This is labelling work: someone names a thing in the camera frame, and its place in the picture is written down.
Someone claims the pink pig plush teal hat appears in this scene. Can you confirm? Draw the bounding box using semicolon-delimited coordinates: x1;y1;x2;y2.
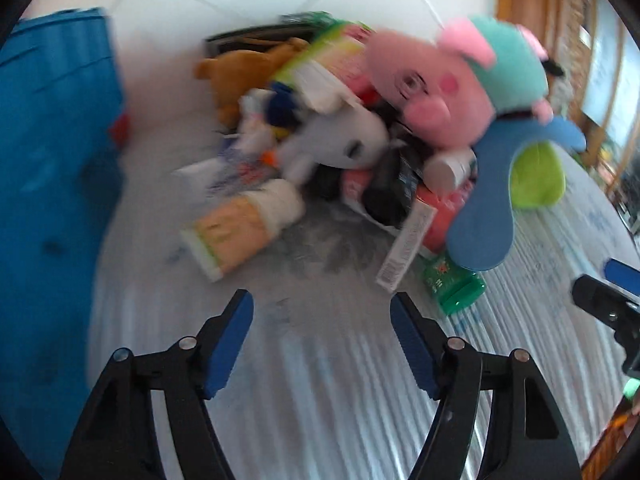
364;16;553;150

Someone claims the lime green blue-eared plush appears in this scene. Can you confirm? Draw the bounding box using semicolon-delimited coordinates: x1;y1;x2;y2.
446;117;586;272

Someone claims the green small box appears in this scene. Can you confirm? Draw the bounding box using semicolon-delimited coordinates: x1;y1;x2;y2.
422;252;486;316

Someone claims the white long toothpaste box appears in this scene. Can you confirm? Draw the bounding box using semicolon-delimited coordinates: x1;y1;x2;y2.
376;198;437;292

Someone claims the white medicine bottle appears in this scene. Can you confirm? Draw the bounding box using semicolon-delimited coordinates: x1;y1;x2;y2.
181;179;306;282

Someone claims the black folded umbrella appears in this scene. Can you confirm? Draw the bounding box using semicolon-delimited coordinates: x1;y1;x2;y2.
360;145;424;228

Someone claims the red tissue pack on table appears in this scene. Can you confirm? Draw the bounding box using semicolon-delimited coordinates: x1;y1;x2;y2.
341;170;474;258

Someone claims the toothpaste tube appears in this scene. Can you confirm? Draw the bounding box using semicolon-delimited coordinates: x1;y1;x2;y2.
170;154;281;198

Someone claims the white snoopy plush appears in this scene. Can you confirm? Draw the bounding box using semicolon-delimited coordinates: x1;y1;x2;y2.
262;105;390;185

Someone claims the red plastic basket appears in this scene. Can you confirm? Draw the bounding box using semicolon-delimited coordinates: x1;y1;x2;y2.
110;113;130;151

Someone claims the blue plastic storage crate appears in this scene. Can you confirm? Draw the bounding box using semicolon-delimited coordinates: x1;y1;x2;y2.
1;9;125;479

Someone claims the pink green gift bag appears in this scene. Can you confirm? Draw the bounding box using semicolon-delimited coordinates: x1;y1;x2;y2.
272;22;378;104

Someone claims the small bear blue dress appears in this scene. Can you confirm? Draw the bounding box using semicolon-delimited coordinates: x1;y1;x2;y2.
233;82;300;156

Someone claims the brown teddy bear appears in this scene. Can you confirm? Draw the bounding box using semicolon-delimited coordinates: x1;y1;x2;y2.
193;38;309;129

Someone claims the black box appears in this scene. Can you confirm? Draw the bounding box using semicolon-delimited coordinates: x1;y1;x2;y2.
204;23;321;58

